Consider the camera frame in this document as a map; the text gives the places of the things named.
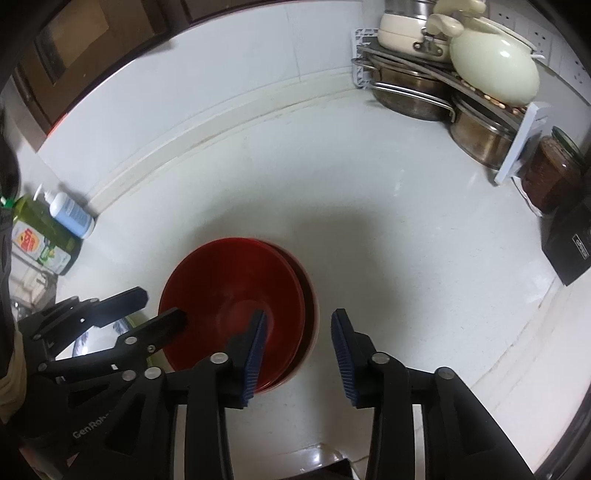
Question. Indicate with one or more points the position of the white pump bottle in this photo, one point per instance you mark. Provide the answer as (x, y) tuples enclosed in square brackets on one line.
[(71, 217)]

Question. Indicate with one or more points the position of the red and black bowl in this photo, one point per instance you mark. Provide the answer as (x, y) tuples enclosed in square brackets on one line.
[(217, 286)]

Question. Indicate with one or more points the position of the small steel pot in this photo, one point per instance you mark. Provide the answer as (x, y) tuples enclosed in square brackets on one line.
[(475, 138)]

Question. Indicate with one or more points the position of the blue floral white plate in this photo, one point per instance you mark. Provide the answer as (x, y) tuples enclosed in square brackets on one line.
[(99, 334)]

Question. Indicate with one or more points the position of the cream round casserole pot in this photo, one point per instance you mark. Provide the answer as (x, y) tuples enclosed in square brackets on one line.
[(494, 69)]

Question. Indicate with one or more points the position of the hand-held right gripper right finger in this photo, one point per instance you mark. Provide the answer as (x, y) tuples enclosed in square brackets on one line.
[(345, 360)]

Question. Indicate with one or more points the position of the white wall socket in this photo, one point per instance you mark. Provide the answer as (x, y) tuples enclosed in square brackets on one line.
[(542, 39), (575, 69)]

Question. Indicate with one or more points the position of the glass jar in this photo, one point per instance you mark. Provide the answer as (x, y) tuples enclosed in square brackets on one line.
[(551, 180)]

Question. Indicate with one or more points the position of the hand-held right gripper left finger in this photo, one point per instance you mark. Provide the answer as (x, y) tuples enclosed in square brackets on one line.
[(254, 360)]

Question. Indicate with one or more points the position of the cream saucepan with steamer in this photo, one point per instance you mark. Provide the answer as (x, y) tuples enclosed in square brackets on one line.
[(397, 34)]

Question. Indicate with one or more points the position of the green dish soap bottle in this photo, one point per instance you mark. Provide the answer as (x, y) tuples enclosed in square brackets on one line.
[(41, 240)]

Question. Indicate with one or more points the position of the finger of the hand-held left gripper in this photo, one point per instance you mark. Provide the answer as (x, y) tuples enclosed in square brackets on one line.
[(124, 299), (161, 323)]

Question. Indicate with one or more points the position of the dark wooden window frame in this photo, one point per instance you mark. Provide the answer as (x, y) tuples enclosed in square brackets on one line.
[(69, 46)]

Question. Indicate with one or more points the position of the pink bowl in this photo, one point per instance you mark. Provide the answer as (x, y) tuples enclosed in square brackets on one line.
[(311, 323)]

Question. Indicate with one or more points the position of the wide steel pot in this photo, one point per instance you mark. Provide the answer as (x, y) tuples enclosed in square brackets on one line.
[(406, 99)]

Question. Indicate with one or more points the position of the black knife block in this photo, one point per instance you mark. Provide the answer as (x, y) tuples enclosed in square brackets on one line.
[(568, 249)]

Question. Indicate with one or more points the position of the white and steel pot rack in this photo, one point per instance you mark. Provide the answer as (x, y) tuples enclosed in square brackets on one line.
[(521, 152)]

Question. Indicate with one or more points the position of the person's left forearm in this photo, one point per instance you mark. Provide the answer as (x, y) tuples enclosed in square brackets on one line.
[(11, 378)]

